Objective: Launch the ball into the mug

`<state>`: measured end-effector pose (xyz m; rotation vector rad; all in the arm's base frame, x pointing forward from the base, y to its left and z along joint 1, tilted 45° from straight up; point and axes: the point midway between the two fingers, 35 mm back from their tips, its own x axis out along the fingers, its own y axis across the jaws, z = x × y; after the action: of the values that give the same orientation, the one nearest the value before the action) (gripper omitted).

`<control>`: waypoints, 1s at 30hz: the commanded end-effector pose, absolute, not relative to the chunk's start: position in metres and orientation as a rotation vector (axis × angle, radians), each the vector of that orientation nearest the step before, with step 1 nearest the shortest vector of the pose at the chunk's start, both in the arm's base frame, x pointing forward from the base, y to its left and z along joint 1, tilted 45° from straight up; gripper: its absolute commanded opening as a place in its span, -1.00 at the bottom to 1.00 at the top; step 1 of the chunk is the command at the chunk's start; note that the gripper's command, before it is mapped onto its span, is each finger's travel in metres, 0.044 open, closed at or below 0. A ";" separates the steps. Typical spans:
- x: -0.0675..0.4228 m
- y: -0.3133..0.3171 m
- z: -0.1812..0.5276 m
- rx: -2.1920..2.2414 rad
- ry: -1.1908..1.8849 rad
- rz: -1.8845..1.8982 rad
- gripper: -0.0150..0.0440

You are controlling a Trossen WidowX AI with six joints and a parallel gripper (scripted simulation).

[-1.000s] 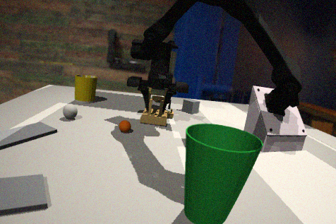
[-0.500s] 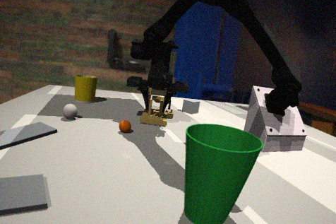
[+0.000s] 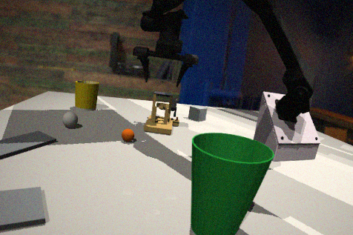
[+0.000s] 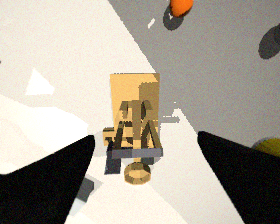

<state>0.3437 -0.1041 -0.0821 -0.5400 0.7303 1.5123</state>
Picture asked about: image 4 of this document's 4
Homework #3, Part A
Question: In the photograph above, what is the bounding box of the orange ball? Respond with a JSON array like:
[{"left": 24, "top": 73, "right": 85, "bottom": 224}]
[{"left": 169, "top": 0, "right": 194, "bottom": 17}]

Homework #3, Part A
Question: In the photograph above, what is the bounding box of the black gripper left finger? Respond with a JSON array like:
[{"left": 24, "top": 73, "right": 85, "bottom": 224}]
[{"left": 0, "top": 135, "right": 95, "bottom": 224}]

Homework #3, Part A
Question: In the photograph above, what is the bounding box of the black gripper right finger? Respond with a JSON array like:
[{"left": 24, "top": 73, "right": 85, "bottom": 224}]
[{"left": 197, "top": 131, "right": 280, "bottom": 224}]

